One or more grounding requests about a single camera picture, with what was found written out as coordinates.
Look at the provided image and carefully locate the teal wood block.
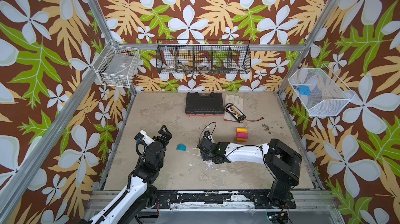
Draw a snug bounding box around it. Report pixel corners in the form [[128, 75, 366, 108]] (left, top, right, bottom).
[[176, 143, 187, 151]]

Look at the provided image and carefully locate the yellow arch wood block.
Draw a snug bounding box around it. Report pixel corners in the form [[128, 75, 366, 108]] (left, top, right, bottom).
[[236, 137, 247, 143]]

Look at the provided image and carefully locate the orange cylinder wood block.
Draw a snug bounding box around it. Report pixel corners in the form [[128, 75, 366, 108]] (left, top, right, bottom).
[[236, 128, 248, 133]]

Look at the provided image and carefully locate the magenta wood block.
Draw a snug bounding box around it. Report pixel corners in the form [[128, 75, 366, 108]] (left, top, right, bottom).
[[236, 132, 249, 139]]

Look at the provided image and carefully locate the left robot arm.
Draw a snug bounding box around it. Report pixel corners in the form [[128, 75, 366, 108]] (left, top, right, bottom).
[[79, 125, 172, 224]]

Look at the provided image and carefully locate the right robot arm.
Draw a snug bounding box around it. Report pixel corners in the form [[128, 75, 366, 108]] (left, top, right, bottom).
[[196, 131, 302, 208]]

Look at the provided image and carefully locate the black plastic tool case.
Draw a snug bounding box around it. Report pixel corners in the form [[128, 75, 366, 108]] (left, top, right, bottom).
[[185, 92, 224, 116]]

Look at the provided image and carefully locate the white work glove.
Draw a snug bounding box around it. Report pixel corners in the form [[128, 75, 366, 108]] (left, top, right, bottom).
[[224, 94, 244, 122]]

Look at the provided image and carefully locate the white tape roll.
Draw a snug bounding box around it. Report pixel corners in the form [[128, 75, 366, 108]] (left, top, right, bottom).
[[196, 62, 211, 71]]

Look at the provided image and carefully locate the blue plastic object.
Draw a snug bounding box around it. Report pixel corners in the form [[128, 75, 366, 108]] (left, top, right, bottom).
[[293, 85, 311, 96]]

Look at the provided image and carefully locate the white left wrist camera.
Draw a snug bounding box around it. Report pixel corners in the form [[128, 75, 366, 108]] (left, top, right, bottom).
[[134, 130, 155, 146]]

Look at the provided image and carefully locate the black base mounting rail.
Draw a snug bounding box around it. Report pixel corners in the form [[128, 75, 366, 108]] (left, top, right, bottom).
[[144, 189, 296, 209]]

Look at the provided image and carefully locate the black wire basket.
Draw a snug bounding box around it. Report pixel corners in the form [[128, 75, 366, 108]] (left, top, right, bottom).
[[155, 39, 252, 74]]

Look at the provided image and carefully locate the white wire basket left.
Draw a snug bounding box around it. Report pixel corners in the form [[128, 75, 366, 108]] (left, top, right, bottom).
[[94, 45, 141, 88]]

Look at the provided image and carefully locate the white wire basket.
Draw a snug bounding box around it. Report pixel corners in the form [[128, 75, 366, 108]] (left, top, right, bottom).
[[94, 45, 141, 88], [289, 65, 355, 118]]

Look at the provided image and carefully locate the white wire basket right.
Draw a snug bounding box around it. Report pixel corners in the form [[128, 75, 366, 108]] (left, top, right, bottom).
[[289, 65, 355, 118]]

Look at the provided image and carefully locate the aluminium frame post left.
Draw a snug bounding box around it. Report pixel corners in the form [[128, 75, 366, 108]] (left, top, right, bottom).
[[78, 0, 137, 97]]

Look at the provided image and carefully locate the aluminium frame post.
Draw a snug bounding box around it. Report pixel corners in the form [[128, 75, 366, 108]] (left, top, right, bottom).
[[78, 0, 137, 97], [277, 0, 339, 96]]

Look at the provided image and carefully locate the aluminium frame post right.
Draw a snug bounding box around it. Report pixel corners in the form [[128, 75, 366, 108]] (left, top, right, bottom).
[[277, 0, 339, 96]]

